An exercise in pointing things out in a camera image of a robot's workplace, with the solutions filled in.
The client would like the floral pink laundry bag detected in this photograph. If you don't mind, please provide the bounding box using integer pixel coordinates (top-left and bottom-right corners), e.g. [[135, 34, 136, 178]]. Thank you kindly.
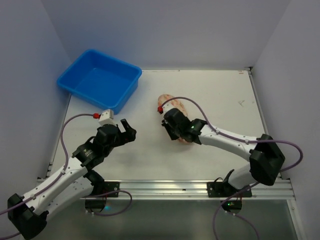
[[157, 94, 192, 145]]

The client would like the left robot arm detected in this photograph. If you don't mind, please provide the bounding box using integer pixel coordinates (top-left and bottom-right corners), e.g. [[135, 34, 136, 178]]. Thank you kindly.
[[5, 119, 137, 240]]

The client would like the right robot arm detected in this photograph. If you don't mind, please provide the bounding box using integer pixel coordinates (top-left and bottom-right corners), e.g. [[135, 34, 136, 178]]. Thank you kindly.
[[158, 106, 285, 197]]

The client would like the blue plastic bin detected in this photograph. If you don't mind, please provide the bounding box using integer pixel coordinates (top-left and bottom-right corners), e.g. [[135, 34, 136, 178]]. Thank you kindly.
[[57, 49, 142, 114]]

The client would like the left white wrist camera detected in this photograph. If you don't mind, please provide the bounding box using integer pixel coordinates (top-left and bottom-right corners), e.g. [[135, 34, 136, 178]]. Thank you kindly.
[[92, 109, 116, 126]]

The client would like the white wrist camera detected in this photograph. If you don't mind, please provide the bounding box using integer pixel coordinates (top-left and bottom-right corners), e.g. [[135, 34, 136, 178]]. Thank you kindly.
[[157, 104, 174, 115], [92, 109, 116, 126]]

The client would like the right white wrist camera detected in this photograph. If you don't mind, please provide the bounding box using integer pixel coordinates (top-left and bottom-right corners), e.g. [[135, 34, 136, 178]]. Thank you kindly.
[[157, 104, 174, 115]]

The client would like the left black base bracket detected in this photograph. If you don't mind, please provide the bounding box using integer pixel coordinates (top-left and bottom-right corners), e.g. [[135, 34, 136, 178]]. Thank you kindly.
[[84, 181, 120, 213]]

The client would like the black base bracket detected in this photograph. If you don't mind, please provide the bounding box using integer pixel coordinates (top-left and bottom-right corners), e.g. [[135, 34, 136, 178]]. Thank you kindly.
[[84, 181, 120, 213], [206, 174, 253, 214]]

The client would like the aluminium mounting rail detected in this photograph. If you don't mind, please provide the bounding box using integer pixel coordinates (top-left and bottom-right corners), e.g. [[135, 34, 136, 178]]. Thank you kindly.
[[37, 178, 293, 200]]

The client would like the right black base bracket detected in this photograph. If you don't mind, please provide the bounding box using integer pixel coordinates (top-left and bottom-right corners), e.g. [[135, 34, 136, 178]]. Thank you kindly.
[[206, 174, 253, 214]]

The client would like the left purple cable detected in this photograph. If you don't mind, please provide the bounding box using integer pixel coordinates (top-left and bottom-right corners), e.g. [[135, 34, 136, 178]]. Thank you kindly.
[[0, 113, 133, 238]]

